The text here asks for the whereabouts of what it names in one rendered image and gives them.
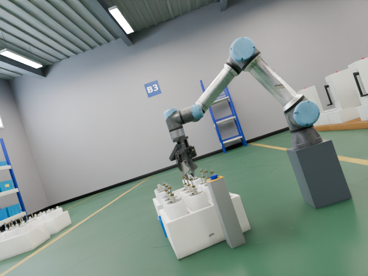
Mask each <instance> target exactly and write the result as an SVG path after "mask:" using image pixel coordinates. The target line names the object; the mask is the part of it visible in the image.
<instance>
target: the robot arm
mask: <svg viewBox="0 0 368 276"><path fill-rule="evenodd" d="M229 53H230V56H229V58H228V60H227V62H226V63H225V64H224V66H225V67H224V69H223V70H222V71H221V72H220V73H219V75H218V76H217V77H216V78H215V79H214V81H213V82H212V83H211V84H210V86H209V87H208V88H207V90H206V91H205V92H204V93H203V94H202V96H201V97H200V98H199V99H198V101H197V102H196V103H195V104H194V105H192V106H190V107H187V108H184V109H182V110H177V108H172V109H169V110H166V111H165V112H164V118H165V121H166V124H167V126H168V129H169V133H170V136H171V139H172V140H173V143H174V142H176V143H177V144H176V145H175V147H174V149H173V151H172V153H171V155H170V157H169V159H170V161H173V160H176V165H177V167H178V168H179V170H180V171H181V172H182V174H183V176H184V177H185V178H186V179H188V175H187V173H188V172H189V171H190V174H191V175H192V176H193V177H194V170H195V169H197V168H198V166H197V165H196V164H194V163H193V161H192V158H194V157H196V156H197V153H196V150H195V148H194V146H193V147H192V146H191V145H189V144H188V141H187V139H189V138H188V136H185V132H184V129H183V126H182V125H183V124H186V123H189V122H198V121H200V120H201V118H203V116H204V115H203V114H204V113H205V112H206V111H207V110H208V108H209V107H210V106H211V105H212V104H213V102H214V101H215V100H216V99H217V98H218V96H219V95H220V94H221V93H222V92H223V90H224V89H225V88H226V86H227V85H228V84H229V83H230V82H231V81H232V79H233V78H234V77H235V76H238V75H239V74H240V73H241V71H244V72H250V73H251V74H252V75H253V76H254V77H255V78H256V79H257V80H258V81H259V82H260V83H261V84H262V85H263V86H264V87H265V88H266V89H267V91H268V92H269V93H270V94H271V95H272V96H273V97H274V98H275V99H276V100H277V101H278V102H279V103H280V104H281V105H282V106H283V111H284V115H285V118H286V121H287V124H288V126H289V129H290V132H291V145H292V149H293V150H297V149H301V148H305V147H309V146H312V145H316V144H318V143H320V142H322V141H323V140H322V138H321V136H320V135H319V133H318V132H317V131H316V130H315V128H314V126H313V124H314V123H315V122H316V121H317V120H318V119H319V116H320V109H319V107H318V105H317V104H316V103H314V102H313V101H309V100H308V99H307V98H306V97H305V96H304V95H303V94H297V93H296V92H295V91H294V90H293V89H292V88H291V87H290V86H289V85H288V84H287V83H286V82H285V81H284V80H283V79H282V78H281V77H280V76H279V75H278V74H277V73H276V72H275V71H274V70H273V69H272V68H271V67H270V66H269V65H268V64H267V63H266V62H265V61H264V60H263V59H262V53H261V52H260V51H259V50H258V49H257V48H256V47H255V44H254V42H253V41H252V40H251V39H250V38H248V37H240V38H237V39H236V40H235V41H234V42H233V43H232V45H231V47H230V50H229ZM183 161H186V165H187V166H188V167H187V166H186V165H185V162H183Z"/></svg>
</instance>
